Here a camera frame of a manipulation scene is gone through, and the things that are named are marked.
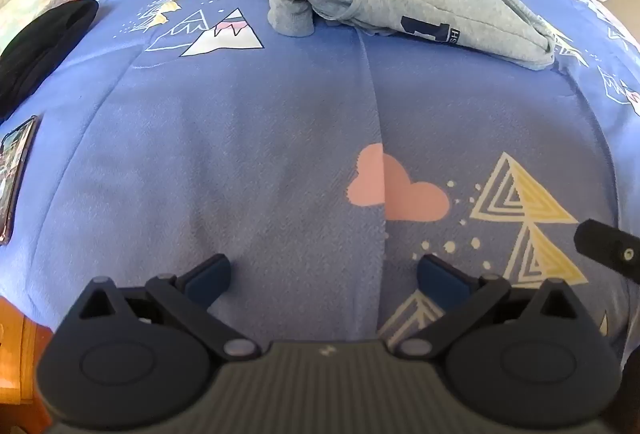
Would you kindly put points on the blue printed blanket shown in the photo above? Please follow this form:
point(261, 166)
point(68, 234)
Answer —
point(250, 139)

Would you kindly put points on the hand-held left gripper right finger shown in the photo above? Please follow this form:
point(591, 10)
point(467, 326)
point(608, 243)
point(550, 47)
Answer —
point(440, 280)

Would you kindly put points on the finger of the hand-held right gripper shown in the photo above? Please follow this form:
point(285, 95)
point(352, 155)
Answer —
point(607, 250)

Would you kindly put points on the wooden bed frame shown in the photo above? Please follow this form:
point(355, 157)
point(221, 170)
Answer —
point(20, 364)

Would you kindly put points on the black cloth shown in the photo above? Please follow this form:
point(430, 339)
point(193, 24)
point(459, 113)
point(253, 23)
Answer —
point(35, 49)

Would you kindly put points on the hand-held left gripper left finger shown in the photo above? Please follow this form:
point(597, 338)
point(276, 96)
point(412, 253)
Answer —
point(207, 278)

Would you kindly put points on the smartphone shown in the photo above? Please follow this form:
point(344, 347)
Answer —
point(15, 174)

